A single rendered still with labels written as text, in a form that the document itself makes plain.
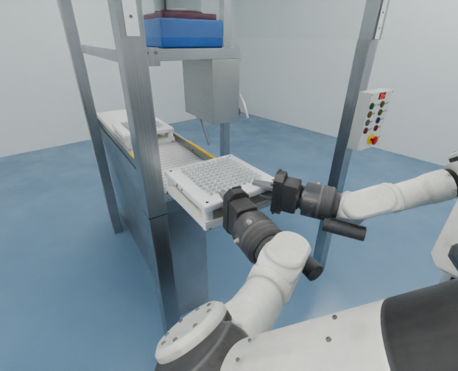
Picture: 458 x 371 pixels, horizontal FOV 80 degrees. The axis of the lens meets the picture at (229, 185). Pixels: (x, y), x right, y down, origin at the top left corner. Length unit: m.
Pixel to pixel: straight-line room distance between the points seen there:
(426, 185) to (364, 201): 0.14
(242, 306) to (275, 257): 0.10
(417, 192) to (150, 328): 1.33
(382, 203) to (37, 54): 4.01
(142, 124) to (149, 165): 0.12
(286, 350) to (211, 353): 0.06
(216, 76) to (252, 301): 0.70
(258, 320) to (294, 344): 0.18
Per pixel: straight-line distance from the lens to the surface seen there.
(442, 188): 0.75
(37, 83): 4.23
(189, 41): 0.90
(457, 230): 0.31
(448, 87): 3.94
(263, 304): 0.39
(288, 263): 0.43
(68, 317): 1.80
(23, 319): 1.91
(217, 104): 0.93
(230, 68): 0.94
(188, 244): 1.30
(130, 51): 0.74
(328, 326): 0.19
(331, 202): 0.68
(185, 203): 0.74
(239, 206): 0.58
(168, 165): 1.16
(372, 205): 0.67
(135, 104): 0.76
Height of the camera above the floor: 1.30
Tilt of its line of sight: 28 degrees down
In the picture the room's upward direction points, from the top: straight up
